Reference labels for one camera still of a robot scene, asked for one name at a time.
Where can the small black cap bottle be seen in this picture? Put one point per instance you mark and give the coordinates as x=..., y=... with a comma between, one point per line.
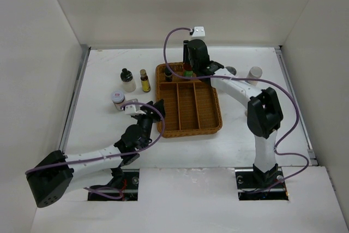
x=168, y=75

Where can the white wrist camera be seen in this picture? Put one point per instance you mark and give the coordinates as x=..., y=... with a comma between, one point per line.
x=198, y=32
x=133, y=110

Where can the yellow label brown bottle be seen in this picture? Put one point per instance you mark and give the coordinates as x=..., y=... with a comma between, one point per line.
x=144, y=81

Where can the black stopper white bottle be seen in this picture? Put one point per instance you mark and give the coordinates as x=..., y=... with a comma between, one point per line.
x=128, y=82

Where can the silver lid tall jar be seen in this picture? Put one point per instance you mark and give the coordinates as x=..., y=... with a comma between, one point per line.
x=254, y=74

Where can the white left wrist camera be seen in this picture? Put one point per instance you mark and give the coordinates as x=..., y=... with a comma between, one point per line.
x=133, y=110

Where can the black cap salt grinder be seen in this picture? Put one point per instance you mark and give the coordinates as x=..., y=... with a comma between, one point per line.
x=231, y=70

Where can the white lid brown jar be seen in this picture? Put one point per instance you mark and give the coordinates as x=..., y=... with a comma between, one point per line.
x=118, y=99

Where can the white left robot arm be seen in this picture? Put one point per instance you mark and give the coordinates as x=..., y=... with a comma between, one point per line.
x=99, y=172

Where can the brown wicker divided tray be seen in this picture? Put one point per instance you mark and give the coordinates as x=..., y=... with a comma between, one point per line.
x=191, y=106

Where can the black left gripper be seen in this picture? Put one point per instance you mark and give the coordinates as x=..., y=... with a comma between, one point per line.
x=152, y=114

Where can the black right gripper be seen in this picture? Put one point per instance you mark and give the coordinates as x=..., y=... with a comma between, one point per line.
x=186, y=52

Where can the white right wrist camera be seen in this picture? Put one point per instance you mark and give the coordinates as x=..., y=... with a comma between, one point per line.
x=198, y=32

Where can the yellow cap sauce bottle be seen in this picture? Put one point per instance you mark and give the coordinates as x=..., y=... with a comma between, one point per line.
x=187, y=71

